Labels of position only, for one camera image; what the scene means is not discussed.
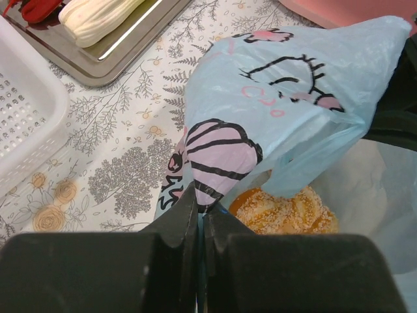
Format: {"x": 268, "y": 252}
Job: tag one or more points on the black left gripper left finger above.
{"x": 153, "y": 270}

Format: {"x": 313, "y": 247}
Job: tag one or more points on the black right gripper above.
{"x": 394, "y": 122}

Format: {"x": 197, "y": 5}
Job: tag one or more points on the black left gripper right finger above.
{"x": 246, "y": 272}

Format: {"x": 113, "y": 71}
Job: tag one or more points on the toy fried bread piece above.
{"x": 264, "y": 214}

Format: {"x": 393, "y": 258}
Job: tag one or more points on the light blue plastic grocery bag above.
{"x": 289, "y": 107}

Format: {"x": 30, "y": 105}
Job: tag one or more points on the green toy vegetable stalks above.
{"x": 87, "y": 22}

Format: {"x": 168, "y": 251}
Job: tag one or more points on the red toy lobster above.
{"x": 34, "y": 11}

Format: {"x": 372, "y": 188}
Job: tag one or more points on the pink two-tier shelf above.
{"x": 339, "y": 13}

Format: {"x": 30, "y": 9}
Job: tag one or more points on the floral patterned table mat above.
{"x": 120, "y": 136}

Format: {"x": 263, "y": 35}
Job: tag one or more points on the white plastic perforated basket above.
{"x": 34, "y": 106}

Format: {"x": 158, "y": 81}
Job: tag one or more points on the stainless steel tray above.
{"x": 102, "y": 62}

